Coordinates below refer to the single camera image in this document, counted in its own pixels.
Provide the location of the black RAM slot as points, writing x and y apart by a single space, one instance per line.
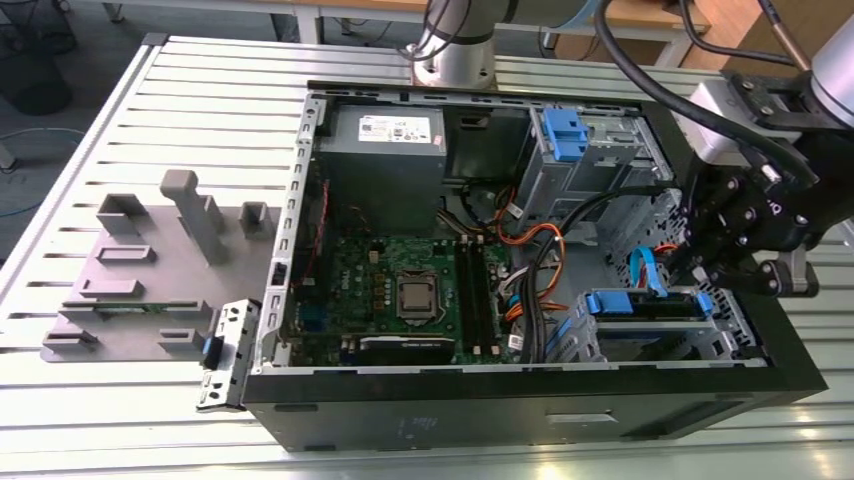
469 295
485 295

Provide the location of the hard disk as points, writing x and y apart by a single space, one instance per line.
608 304

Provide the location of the metal card retention bracket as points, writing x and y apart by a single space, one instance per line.
237 320

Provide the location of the wooden desk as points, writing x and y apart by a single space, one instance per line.
648 15

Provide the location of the black graphics card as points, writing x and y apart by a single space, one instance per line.
401 350

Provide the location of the silver disk bay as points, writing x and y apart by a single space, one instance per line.
661 326

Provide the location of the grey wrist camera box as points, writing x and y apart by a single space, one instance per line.
717 147

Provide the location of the black bin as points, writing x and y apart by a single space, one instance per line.
34 85

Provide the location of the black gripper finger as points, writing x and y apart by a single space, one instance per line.
701 225
768 272

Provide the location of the black PC case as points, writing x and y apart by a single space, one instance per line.
468 410

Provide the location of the silver optical drive cage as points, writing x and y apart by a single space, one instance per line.
581 180

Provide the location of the grey parts rack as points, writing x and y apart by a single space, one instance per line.
167 280

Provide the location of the green RAM stick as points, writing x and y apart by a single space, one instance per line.
127 307

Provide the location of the white frame desk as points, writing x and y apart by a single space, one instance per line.
201 4

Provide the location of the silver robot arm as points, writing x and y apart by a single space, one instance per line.
461 65

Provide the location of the green motherboard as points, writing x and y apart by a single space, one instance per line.
357 300

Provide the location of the blue drive latch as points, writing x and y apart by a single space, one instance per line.
564 135

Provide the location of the grey power supply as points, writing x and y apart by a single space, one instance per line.
381 190

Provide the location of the black camera bracket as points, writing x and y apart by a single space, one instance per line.
768 100

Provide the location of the wooden cabinet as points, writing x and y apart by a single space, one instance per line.
741 25

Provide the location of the silver CPU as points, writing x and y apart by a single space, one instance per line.
416 297

